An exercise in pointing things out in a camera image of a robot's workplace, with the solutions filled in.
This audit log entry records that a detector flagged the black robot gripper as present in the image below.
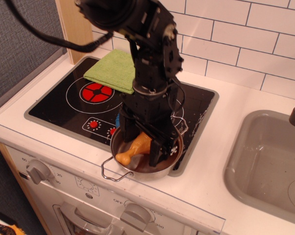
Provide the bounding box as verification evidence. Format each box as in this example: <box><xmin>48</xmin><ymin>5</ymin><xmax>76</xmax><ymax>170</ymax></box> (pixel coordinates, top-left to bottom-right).
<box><xmin>120</xmin><ymin>84</ymin><xmax>179</xmax><ymax>167</ymax></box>

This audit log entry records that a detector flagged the orange toy chicken drumstick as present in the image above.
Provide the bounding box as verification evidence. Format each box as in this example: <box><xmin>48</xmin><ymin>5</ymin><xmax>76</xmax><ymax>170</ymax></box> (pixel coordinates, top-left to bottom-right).
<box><xmin>115</xmin><ymin>132</ymin><xmax>152</xmax><ymax>165</ymax></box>

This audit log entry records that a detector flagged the stainless steel pot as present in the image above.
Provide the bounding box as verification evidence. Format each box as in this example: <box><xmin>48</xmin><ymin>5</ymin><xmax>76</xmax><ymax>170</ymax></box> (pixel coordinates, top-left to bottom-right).
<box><xmin>101</xmin><ymin>116</ymin><xmax>189</xmax><ymax>182</ymax></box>

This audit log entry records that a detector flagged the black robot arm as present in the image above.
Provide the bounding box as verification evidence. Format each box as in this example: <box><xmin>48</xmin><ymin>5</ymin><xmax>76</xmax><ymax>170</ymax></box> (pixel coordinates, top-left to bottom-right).
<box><xmin>76</xmin><ymin>0</ymin><xmax>183</xmax><ymax>166</ymax></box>

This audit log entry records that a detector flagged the red right stove knob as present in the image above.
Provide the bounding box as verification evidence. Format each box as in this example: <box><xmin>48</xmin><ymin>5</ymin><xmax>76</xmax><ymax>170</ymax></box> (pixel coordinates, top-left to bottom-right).
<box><xmin>110</xmin><ymin>128</ymin><xmax>116</xmax><ymax>135</ymax></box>

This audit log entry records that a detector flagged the red stove knob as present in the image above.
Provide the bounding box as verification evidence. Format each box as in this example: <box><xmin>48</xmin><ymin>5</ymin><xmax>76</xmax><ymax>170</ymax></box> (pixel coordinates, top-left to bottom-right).
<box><xmin>89</xmin><ymin>120</ymin><xmax>98</xmax><ymax>129</ymax></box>
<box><xmin>110</xmin><ymin>128</ymin><xmax>116</xmax><ymax>135</ymax></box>

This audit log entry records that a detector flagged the red left stove knob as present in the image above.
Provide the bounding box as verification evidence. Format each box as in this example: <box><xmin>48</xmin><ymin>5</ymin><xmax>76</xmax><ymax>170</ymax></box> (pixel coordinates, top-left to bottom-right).
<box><xmin>89</xmin><ymin>120</ymin><xmax>98</xmax><ymax>129</ymax></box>

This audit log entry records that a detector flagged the black toy stovetop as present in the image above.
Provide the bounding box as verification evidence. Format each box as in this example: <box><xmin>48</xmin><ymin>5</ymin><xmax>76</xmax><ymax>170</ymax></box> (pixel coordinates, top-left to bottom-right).
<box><xmin>25</xmin><ymin>57</ymin><xmax>219</xmax><ymax>176</ymax></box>

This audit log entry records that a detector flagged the grey oven knob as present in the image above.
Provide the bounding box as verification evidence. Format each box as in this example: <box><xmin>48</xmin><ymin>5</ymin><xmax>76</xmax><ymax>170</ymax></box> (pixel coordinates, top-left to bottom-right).
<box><xmin>120</xmin><ymin>203</ymin><xmax>151</xmax><ymax>232</ymax></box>

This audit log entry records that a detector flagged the green folded cloth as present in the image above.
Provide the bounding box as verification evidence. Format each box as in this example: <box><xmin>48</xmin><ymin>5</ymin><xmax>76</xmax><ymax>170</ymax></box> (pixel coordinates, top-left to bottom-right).
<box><xmin>83</xmin><ymin>49</ymin><xmax>135</xmax><ymax>94</ymax></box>

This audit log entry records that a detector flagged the white toy oven front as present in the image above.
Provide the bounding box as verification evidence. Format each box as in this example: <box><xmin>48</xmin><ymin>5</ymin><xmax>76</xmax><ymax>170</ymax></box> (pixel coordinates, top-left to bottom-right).
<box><xmin>7</xmin><ymin>147</ymin><xmax>210</xmax><ymax>235</ymax></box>

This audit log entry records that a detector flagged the grey timer knob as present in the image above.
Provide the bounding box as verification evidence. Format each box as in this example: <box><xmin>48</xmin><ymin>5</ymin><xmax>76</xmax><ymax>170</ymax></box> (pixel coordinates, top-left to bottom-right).
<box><xmin>26</xmin><ymin>160</ymin><xmax>51</xmax><ymax>185</ymax></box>

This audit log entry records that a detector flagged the grey toy sink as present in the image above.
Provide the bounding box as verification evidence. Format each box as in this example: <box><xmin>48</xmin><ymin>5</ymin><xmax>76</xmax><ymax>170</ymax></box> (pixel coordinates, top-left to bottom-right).
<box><xmin>224</xmin><ymin>110</ymin><xmax>295</xmax><ymax>224</ymax></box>

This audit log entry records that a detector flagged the orange object bottom left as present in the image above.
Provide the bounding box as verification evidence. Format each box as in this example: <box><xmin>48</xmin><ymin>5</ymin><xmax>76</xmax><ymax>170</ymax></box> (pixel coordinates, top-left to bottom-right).
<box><xmin>9</xmin><ymin>225</ymin><xmax>25</xmax><ymax>235</ymax></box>

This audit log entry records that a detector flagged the blue handled metal spoon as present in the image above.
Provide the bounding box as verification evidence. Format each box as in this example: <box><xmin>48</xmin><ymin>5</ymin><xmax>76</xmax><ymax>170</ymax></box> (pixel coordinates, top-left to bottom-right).
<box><xmin>115</xmin><ymin>114</ymin><xmax>120</xmax><ymax>128</ymax></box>

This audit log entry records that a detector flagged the grey oven door handle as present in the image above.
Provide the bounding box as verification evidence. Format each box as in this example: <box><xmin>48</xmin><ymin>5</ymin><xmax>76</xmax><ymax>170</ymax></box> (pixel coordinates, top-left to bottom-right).
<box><xmin>59</xmin><ymin>202</ymin><xmax>125</xmax><ymax>235</ymax></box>

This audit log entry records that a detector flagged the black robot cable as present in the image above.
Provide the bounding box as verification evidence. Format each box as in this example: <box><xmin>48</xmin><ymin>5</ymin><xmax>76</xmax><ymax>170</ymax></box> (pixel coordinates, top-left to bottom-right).
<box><xmin>5</xmin><ymin>0</ymin><xmax>114</xmax><ymax>53</ymax></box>

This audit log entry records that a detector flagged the wooden side post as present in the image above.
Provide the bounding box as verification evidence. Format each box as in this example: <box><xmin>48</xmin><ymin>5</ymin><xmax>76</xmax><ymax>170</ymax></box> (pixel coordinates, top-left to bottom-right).
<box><xmin>55</xmin><ymin>0</ymin><xmax>95</xmax><ymax>66</ymax></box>

